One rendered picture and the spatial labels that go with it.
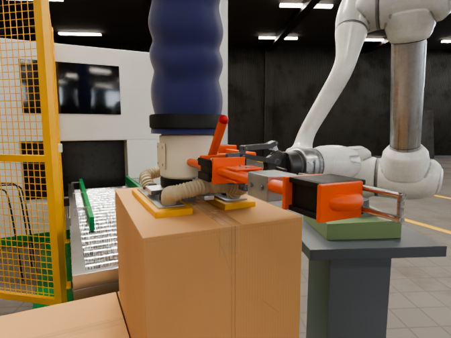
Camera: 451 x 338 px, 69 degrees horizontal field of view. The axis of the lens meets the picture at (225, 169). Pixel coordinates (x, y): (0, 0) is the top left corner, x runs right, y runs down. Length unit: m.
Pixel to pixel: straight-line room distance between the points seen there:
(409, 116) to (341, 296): 0.73
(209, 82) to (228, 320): 0.62
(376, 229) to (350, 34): 0.71
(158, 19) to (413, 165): 0.97
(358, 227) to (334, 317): 0.39
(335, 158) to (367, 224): 0.51
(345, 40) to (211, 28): 0.43
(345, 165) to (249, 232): 0.32
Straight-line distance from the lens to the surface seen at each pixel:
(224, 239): 0.76
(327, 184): 0.44
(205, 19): 0.97
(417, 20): 1.21
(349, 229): 1.34
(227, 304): 0.83
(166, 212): 0.84
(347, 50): 1.13
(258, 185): 0.58
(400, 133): 1.31
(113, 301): 1.34
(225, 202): 0.92
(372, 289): 1.51
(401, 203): 0.45
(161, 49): 0.96
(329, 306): 1.47
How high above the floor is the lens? 1.17
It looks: 7 degrees down
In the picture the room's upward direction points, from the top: straight up
